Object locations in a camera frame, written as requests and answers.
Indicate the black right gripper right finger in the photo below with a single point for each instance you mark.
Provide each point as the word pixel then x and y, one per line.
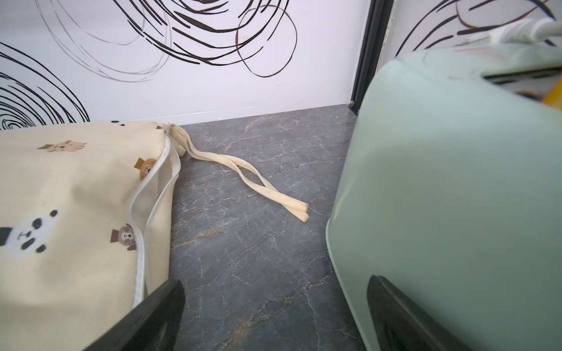
pixel 400 324

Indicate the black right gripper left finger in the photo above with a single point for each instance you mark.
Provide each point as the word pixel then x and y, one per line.
pixel 152 325

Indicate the cream animal print pillowcase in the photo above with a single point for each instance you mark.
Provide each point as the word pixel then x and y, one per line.
pixel 86 225

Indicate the mint green toaster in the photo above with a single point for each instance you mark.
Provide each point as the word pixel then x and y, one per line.
pixel 451 190

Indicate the front yellow toast slice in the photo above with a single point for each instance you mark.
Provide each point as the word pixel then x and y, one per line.
pixel 553 98

